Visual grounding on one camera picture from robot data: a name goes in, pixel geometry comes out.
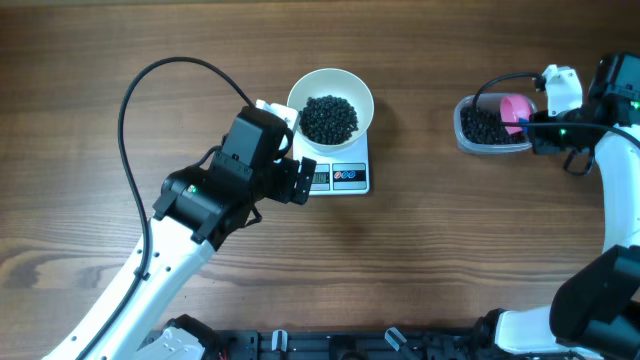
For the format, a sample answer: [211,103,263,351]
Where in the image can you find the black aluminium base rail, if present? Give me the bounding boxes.
[196,330,502,360]

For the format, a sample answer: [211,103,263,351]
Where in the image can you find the clear plastic container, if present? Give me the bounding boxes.
[454,93,531,155]

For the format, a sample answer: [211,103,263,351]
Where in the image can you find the white digital kitchen scale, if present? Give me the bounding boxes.
[293,134,370,196]

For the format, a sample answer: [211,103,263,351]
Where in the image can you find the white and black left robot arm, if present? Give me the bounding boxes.
[48,101,316,359]

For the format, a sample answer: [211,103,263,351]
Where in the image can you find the black beans in container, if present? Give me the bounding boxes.
[460,106,526,145]

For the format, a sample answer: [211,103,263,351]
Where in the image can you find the pink scoop with blue handle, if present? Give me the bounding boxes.
[500,94,533,135]

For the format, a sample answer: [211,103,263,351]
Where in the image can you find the black beans in bowl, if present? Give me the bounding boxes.
[299,95,359,145]

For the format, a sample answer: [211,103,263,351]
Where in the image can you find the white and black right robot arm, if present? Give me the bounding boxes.
[467,51,639,359]

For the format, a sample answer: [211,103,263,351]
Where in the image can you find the white bowl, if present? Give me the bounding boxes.
[287,68,375,153]

